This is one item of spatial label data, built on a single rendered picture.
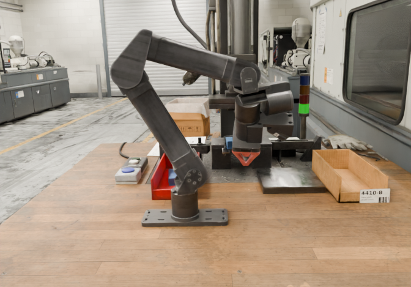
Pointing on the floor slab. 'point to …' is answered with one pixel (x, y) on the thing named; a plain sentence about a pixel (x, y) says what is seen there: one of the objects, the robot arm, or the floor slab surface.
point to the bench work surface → (203, 234)
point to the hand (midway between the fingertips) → (245, 158)
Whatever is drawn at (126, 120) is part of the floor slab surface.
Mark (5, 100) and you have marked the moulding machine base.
